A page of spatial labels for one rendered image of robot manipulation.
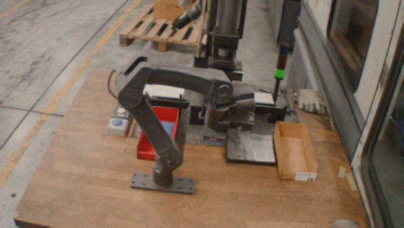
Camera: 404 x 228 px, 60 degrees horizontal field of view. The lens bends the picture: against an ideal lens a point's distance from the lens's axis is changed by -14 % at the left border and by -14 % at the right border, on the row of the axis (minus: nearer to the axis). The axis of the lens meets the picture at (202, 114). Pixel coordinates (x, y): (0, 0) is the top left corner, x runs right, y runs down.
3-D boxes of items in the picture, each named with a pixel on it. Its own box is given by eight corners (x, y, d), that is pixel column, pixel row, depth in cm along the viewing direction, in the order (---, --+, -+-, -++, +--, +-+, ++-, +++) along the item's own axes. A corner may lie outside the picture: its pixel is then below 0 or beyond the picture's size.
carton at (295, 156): (279, 180, 132) (284, 163, 128) (272, 138, 153) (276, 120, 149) (314, 182, 133) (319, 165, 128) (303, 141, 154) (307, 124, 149)
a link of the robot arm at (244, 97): (245, 101, 122) (247, 66, 115) (256, 117, 115) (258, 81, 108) (208, 107, 120) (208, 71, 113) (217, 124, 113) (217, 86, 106)
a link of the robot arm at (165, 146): (181, 149, 124) (130, 68, 104) (186, 164, 118) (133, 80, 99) (163, 159, 124) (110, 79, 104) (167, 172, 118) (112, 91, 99)
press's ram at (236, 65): (190, 84, 144) (198, 6, 128) (195, 55, 166) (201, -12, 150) (241, 90, 145) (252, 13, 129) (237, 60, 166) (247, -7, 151)
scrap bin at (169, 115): (136, 159, 134) (136, 145, 131) (147, 118, 155) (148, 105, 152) (172, 163, 134) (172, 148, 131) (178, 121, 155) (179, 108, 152)
